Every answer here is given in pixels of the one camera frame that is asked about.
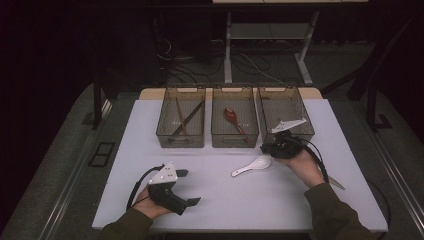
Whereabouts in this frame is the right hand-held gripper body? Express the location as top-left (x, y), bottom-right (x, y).
top-left (269, 117), bottom-right (308, 160)

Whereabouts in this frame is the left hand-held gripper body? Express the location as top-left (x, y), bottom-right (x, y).
top-left (147, 161), bottom-right (190, 217)

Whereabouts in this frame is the translucent grey plastic bin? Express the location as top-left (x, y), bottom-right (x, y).
top-left (210, 84), bottom-right (260, 149)
top-left (155, 84), bottom-right (207, 149)
top-left (256, 84), bottom-right (316, 148)

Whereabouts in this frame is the brown wooden spoon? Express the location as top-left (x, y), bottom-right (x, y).
top-left (223, 107), bottom-right (251, 145)

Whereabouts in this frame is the metal whisk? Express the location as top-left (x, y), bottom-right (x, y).
top-left (328, 175), bottom-right (347, 191)

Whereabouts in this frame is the person's left hand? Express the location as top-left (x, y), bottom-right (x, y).
top-left (131, 186), bottom-right (174, 221)

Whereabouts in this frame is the person's right hand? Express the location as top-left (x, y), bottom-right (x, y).
top-left (274, 149), bottom-right (327, 190)

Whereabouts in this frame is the white ceramic spoon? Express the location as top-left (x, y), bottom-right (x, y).
top-left (230, 154), bottom-right (273, 178)

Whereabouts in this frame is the black metal stand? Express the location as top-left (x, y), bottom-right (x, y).
top-left (92, 71), bottom-right (118, 132)
top-left (320, 13), bottom-right (424, 133)

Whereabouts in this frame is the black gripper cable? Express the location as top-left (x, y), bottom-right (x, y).
top-left (289, 135), bottom-right (392, 240)
top-left (125, 163), bottom-right (167, 212)

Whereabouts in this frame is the black rectangular floor frame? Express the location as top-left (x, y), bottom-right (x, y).
top-left (88, 141), bottom-right (116, 168)

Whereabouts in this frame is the white metal desk frame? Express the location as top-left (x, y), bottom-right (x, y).
top-left (212, 0), bottom-right (369, 86)

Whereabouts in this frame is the tangle of floor cables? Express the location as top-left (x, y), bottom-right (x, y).
top-left (155, 36), bottom-right (292, 87)

